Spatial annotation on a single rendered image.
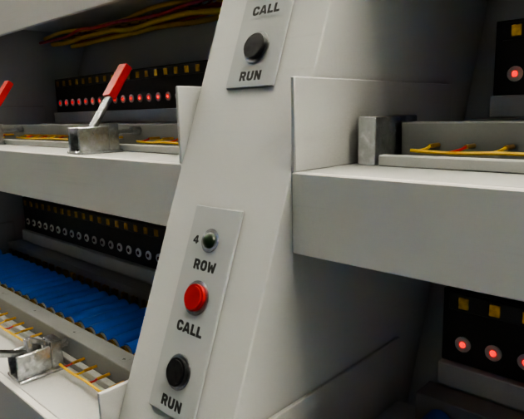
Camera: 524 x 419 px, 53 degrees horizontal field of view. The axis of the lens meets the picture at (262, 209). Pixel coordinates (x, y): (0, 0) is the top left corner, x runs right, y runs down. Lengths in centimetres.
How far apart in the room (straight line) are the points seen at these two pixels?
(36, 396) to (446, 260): 34
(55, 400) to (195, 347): 18
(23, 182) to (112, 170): 17
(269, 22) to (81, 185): 22
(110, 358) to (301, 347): 19
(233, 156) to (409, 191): 12
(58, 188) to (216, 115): 21
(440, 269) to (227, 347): 12
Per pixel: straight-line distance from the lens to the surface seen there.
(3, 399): 52
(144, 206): 39
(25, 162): 57
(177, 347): 32
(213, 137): 34
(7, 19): 77
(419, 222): 25
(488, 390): 40
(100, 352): 47
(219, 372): 30
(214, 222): 31
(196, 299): 31
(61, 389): 48
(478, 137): 31
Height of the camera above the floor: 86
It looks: 5 degrees up
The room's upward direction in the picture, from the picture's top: 13 degrees clockwise
